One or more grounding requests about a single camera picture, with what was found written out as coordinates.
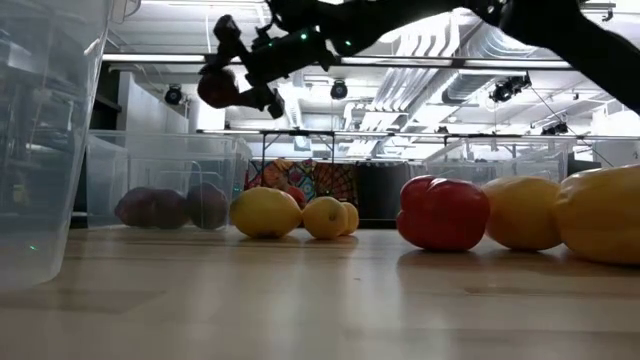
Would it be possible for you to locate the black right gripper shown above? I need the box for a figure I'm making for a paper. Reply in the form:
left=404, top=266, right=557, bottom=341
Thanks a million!
left=198, top=13, right=336, bottom=120

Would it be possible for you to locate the dark red apple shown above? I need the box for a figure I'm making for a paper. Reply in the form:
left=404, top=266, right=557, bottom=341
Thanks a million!
left=196, top=66, right=242, bottom=110
left=152, top=188, right=191, bottom=230
left=113, top=186, right=157, bottom=230
left=185, top=181, right=230, bottom=231

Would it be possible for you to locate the yellow lemon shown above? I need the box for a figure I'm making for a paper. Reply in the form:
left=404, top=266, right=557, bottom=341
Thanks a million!
left=228, top=186, right=304, bottom=240

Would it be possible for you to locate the red bell pepper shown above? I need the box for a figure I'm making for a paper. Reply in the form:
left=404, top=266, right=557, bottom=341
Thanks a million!
left=396, top=174, right=492, bottom=253

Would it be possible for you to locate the yellow bell pepper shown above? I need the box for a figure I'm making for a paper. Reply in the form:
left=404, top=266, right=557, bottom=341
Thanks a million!
left=552, top=163, right=640, bottom=266

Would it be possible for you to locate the long ceiling light bar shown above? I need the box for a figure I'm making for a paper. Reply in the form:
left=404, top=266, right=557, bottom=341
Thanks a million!
left=102, top=52, right=574, bottom=70

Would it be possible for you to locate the clear plastic bin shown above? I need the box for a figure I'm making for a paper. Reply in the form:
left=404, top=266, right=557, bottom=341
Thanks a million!
left=0, top=0, right=115, bottom=291
left=423, top=134, right=579, bottom=185
left=84, top=128, right=254, bottom=232

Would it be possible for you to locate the colourful patterned fabric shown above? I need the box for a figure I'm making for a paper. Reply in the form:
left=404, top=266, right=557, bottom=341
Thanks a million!
left=244, top=158, right=359, bottom=207

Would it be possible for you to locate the black hanging cloth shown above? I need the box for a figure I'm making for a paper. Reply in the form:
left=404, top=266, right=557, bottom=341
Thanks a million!
left=355, top=160, right=412, bottom=221

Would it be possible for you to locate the silver ceiling air duct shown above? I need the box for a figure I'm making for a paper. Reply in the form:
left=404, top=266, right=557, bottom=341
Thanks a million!
left=439, top=29, right=551, bottom=106

